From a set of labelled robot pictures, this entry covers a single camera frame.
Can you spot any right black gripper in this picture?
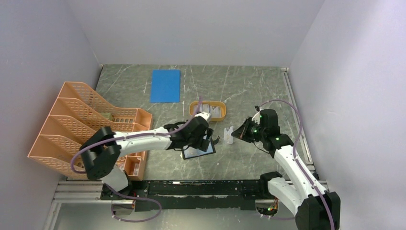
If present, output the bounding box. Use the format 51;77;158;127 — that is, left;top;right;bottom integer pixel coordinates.
231;116;266;143

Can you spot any black card holder wallet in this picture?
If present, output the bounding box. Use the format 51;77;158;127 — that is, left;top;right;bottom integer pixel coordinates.
181;136;220;160

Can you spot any yellow oval tray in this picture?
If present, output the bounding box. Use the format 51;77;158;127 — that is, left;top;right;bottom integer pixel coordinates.
189;101;226;122

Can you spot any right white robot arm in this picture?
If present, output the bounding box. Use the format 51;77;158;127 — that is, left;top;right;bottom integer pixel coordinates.
231;109;341;230

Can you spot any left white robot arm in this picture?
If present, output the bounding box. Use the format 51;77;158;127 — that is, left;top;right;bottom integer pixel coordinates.
76;112;213;199

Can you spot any silver VIP card stack left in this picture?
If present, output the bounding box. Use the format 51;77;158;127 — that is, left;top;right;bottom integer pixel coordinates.
199;104;211;114

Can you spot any blue flat mat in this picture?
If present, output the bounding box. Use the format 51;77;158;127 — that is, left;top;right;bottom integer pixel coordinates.
150;69;181;103

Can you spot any orange mesh file rack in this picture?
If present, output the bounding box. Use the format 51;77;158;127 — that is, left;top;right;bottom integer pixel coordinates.
27;81;153;180

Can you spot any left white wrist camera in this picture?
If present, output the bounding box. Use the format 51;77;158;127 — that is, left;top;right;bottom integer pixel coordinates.
197;112;212;122

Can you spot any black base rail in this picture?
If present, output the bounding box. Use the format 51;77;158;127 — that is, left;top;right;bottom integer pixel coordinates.
120;180;274;211

